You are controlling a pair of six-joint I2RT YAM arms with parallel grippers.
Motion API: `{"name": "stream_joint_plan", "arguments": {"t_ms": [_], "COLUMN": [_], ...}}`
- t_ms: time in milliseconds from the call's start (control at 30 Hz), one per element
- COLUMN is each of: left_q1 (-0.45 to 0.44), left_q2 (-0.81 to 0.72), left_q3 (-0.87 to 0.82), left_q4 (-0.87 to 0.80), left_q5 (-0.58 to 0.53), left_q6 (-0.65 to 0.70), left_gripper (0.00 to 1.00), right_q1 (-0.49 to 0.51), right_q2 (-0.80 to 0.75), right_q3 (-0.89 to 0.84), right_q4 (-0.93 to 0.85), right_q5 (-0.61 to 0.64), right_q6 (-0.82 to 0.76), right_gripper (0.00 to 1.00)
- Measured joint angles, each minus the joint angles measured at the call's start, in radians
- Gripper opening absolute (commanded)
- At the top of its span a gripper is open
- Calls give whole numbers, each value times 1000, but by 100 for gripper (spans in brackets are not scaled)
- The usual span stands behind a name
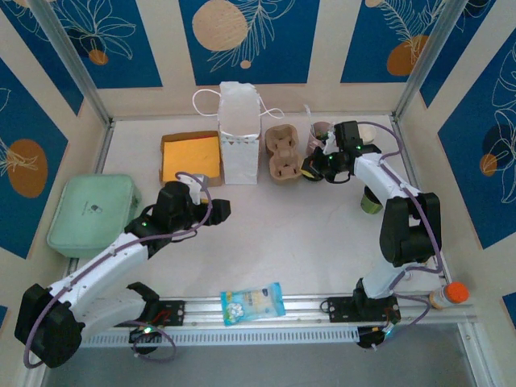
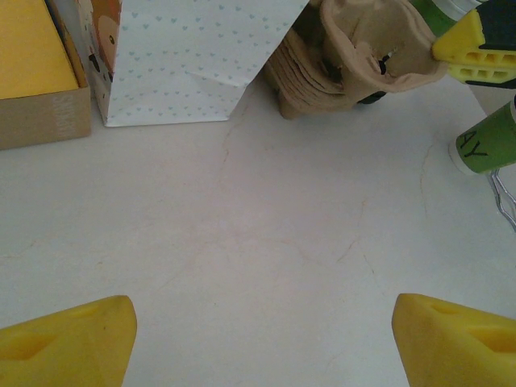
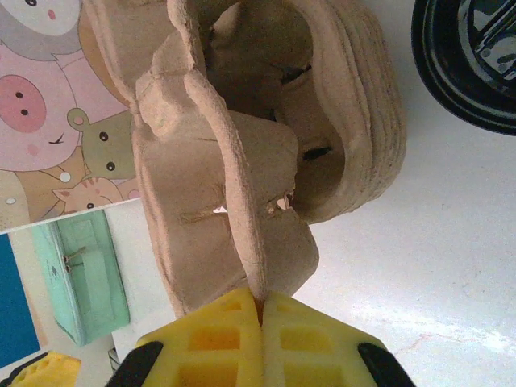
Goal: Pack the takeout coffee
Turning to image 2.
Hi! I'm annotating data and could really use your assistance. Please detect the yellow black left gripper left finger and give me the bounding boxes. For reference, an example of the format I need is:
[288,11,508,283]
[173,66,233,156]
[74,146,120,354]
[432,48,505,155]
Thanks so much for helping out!
[0,294,138,387]

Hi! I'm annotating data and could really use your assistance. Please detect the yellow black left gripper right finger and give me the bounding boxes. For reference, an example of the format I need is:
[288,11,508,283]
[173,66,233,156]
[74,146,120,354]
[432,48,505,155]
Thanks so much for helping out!
[393,293,516,387]

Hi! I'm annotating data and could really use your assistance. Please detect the green paper coffee cup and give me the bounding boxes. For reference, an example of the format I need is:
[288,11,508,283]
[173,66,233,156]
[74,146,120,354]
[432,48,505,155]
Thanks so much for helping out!
[447,100,516,177]

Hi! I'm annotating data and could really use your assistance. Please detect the white paper carry bag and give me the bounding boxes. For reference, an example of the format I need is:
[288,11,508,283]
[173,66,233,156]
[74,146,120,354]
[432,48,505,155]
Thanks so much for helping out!
[87,0,310,128]

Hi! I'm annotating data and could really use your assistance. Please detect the stack of green paper cups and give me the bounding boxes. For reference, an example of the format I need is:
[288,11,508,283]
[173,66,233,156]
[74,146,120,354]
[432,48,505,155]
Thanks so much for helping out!
[410,0,483,21]

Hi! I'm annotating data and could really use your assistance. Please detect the brown cardboard napkin box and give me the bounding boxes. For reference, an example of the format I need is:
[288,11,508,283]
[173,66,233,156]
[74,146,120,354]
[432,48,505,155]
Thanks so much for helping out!
[0,0,93,151]

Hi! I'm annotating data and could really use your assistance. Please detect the yellow napkin stack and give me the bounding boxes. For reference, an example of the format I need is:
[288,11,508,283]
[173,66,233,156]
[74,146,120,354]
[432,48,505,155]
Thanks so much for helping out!
[0,0,80,100]

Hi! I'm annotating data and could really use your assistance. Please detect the metal wire tongs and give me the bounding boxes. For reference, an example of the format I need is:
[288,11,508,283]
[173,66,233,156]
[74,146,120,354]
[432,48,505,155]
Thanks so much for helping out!
[487,169,516,233]

